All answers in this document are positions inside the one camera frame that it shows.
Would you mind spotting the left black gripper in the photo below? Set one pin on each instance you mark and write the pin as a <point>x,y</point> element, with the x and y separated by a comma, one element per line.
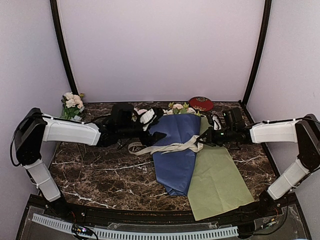
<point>149,139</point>

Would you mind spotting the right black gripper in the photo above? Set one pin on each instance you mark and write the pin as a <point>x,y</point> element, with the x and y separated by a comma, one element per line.
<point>210,139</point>

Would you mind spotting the cream ribbon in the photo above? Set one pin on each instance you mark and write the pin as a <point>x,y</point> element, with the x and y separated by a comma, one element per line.
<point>136,148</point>

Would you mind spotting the cream rose stem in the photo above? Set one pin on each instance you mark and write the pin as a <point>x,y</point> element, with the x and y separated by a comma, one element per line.
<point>178,109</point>

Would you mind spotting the light blue wrapping paper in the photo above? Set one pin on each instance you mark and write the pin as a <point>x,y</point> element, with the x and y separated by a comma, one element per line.
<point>174,170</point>

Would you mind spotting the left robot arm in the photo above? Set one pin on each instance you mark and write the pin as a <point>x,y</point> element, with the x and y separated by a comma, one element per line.
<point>38,129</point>

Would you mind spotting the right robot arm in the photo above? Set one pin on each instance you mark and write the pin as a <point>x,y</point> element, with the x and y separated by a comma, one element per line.
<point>294,144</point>

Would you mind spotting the red decorated round plate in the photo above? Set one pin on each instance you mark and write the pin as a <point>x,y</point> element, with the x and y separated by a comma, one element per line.
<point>200,103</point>

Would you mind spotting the remaining white rose stems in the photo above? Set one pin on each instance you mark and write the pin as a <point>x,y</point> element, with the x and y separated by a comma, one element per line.
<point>72,106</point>

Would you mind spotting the yellow-green wrapping paper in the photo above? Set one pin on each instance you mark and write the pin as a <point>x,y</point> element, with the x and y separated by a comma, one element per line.
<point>216,185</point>

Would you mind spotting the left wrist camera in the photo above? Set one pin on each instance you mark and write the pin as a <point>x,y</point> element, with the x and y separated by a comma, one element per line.
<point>121,114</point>

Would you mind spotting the right black frame post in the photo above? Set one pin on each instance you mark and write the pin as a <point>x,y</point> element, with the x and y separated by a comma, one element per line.
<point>258,52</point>

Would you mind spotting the black frame post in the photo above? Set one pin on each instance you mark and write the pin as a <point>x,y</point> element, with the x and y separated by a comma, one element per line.
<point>258,52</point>
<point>62,46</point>

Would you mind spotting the white slotted cable duct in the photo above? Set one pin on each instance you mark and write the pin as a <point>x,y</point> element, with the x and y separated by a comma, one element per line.
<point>98,233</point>

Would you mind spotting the left black frame post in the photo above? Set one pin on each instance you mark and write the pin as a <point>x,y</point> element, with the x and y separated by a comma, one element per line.
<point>62,46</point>

